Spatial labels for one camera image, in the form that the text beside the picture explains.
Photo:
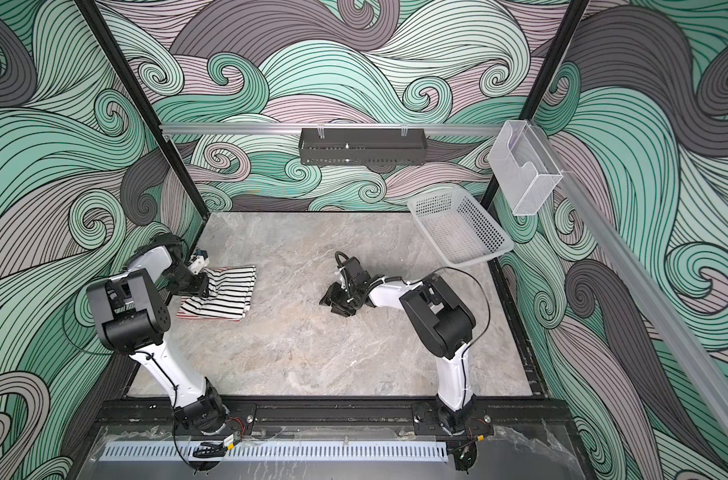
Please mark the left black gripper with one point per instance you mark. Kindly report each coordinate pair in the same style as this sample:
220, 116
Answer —
197, 287

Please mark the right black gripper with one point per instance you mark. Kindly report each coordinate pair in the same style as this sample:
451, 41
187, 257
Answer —
330, 296

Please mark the black white striped tank top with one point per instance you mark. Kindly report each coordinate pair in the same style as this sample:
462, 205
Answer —
230, 291

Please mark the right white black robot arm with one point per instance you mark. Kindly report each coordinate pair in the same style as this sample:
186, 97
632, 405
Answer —
443, 323

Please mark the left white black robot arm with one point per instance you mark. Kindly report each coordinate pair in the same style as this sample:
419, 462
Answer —
132, 318

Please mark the white plastic laundry basket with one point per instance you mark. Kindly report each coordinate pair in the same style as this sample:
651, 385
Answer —
458, 227

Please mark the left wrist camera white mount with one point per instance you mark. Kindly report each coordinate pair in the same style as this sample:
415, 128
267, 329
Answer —
198, 261

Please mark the black wall mounted tray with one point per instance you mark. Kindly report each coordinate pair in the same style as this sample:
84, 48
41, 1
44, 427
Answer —
362, 147

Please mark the aluminium wall rail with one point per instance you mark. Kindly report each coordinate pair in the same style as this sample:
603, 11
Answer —
259, 128

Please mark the white slotted cable duct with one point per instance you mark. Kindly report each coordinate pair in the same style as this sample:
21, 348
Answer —
355, 451

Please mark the clear plastic wall bin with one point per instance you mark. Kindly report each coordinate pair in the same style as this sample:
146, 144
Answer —
525, 166

